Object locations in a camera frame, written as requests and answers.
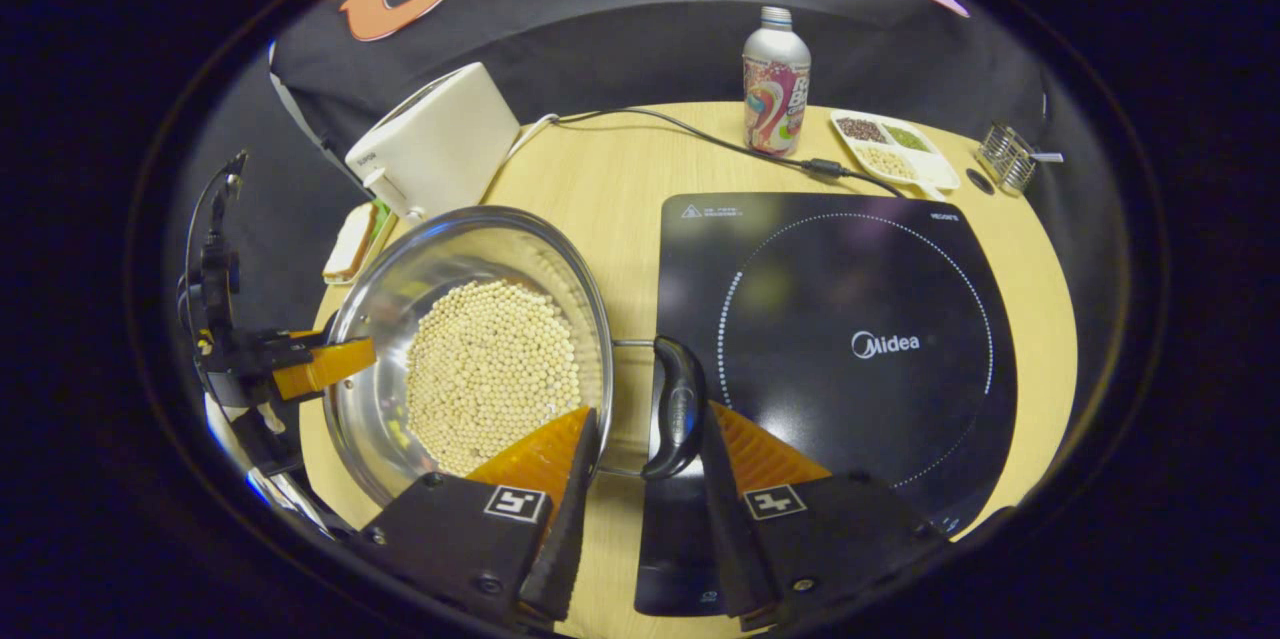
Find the small heap of soybeans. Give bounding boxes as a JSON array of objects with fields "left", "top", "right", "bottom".
[{"left": 857, "top": 146, "right": 917, "bottom": 181}]

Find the black backdrop cloth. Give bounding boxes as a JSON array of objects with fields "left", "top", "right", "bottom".
[{"left": 165, "top": 0, "right": 1141, "bottom": 480}]

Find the toy sandwich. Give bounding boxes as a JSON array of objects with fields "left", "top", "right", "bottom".
[{"left": 322, "top": 201, "right": 398, "bottom": 285}]

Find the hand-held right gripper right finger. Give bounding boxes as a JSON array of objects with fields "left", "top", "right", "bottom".
[{"left": 698, "top": 399, "right": 946, "bottom": 632}]

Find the black power cable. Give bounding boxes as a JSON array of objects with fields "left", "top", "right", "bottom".
[{"left": 555, "top": 107, "right": 903, "bottom": 198}]

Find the white toaster cable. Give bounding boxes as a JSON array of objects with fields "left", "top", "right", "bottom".
[{"left": 503, "top": 113, "right": 561, "bottom": 165}]

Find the pile of soybeans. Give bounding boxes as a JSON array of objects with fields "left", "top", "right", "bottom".
[{"left": 405, "top": 279, "right": 583, "bottom": 477}]

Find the white toaster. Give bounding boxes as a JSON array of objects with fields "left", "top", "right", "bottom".
[{"left": 344, "top": 62, "right": 522, "bottom": 222}]

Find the silver drink bottle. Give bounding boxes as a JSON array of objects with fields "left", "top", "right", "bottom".
[{"left": 742, "top": 6, "right": 812, "bottom": 157}]

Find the wire utensil holder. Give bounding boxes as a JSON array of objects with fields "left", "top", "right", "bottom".
[{"left": 976, "top": 122, "right": 1041, "bottom": 197}]

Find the white divided tray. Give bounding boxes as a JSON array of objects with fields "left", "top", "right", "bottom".
[{"left": 829, "top": 109, "right": 961, "bottom": 202}]

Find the steel pot with black handles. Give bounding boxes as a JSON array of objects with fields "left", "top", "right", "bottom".
[{"left": 322, "top": 205, "right": 709, "bottom": 510}]

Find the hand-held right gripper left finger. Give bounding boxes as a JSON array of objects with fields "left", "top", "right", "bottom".
[{"left": 355, "top": 406, "right": 603, "bottom": 632}]

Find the black induction cooktop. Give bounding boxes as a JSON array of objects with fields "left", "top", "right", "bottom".
[{"left": 633, "top": 191, "right": 1019, "bottom": 618}]

